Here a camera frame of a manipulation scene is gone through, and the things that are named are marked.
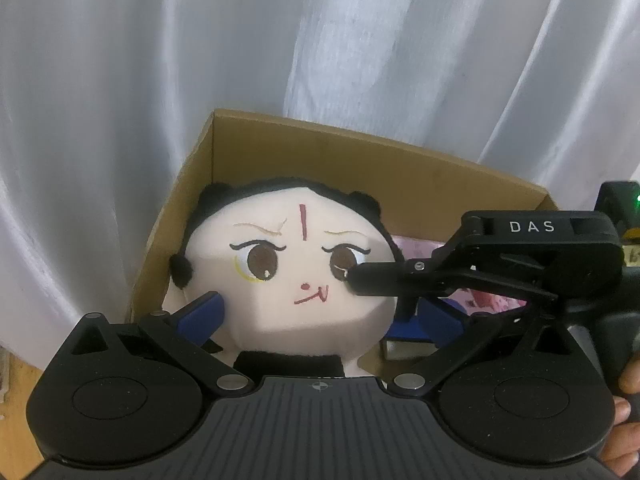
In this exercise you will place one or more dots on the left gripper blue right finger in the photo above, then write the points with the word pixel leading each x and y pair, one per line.
pixel 445 321

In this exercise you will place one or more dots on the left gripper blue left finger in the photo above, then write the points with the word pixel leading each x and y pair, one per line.
pixel 191 326

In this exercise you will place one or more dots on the white curtain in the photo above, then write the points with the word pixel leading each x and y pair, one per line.
pixel 102 100

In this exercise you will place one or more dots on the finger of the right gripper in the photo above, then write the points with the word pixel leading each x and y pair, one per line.
pixel 407 325
pixel 415 277

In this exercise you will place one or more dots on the pink cover notebook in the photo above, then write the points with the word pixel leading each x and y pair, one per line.
pixel 471 301

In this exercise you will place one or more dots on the brown cardboard box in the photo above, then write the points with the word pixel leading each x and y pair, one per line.
pixel 422 193

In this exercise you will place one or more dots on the person right hand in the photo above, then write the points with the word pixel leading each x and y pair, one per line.
pixel 621 450

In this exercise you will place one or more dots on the pink plush doll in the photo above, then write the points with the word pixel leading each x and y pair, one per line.
pixel 278 253

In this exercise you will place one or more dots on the black camera box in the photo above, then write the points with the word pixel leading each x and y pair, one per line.
pixel 620 201

